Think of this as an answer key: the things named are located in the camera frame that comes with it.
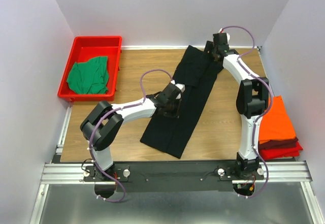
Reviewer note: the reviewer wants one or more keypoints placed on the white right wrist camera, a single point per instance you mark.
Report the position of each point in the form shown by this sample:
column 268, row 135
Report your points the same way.
column 221, row 31

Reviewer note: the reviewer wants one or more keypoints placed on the aluminium frame rail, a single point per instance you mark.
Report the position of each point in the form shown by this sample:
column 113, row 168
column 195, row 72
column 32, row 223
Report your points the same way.
column 74, row 173

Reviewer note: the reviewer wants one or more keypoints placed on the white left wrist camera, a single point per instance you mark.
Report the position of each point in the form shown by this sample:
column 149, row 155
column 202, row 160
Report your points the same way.
column 181, row 88

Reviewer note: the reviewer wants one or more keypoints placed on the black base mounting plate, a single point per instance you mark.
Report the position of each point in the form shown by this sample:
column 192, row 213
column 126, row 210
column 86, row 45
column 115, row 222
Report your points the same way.
column 223, row 180

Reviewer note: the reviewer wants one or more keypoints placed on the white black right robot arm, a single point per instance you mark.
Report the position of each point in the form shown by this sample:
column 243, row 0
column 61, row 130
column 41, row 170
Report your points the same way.
column 252, row 101

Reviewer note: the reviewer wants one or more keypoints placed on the orange folded t shirt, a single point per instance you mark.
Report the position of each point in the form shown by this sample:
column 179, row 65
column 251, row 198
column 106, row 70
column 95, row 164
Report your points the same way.
column 276, row 124

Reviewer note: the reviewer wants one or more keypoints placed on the black t shirt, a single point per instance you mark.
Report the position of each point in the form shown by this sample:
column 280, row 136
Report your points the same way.
column 198, row 71

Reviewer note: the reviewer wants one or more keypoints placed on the red plastic bin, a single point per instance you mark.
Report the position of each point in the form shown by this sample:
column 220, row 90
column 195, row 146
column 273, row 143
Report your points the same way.
column 83, row 49

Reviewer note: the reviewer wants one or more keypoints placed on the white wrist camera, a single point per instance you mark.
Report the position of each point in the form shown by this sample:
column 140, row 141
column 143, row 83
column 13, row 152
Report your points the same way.
column 221, row 31
column 181, row 88

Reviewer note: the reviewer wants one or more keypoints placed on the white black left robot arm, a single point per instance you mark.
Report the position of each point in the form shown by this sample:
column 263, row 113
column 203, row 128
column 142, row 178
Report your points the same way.
column 103, row 123

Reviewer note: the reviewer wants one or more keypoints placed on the green crumpled t shirt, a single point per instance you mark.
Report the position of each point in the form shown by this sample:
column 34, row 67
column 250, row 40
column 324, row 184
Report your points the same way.
column 90, row 77

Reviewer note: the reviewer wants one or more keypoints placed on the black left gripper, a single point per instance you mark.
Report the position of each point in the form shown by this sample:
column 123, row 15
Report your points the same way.
column 176, row 114

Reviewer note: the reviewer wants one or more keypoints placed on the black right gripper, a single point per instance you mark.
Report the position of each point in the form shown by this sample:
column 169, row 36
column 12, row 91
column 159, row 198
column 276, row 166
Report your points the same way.
column 207, row 47

